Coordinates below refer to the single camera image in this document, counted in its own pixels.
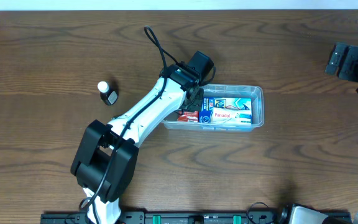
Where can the blue KoolFever box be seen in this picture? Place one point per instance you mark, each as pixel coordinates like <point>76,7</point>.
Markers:
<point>209,103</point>

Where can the clear plastic container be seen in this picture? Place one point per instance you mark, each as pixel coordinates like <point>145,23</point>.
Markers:
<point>255,93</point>

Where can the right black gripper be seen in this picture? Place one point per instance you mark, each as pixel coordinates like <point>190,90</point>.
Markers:
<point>344,59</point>

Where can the white Panadol box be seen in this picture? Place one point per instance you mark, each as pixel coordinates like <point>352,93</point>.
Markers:
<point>223,115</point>

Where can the dark medicine bottle white cap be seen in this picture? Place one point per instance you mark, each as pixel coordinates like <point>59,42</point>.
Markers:
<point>107,94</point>

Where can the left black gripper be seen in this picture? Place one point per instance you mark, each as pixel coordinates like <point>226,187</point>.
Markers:
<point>194,97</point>

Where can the red Panadol box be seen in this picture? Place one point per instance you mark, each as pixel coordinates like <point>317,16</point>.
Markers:
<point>188,116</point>

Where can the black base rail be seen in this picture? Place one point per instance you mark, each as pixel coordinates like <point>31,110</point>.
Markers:
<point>253,216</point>

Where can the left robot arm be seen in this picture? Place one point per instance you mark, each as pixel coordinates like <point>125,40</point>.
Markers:
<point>105,161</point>

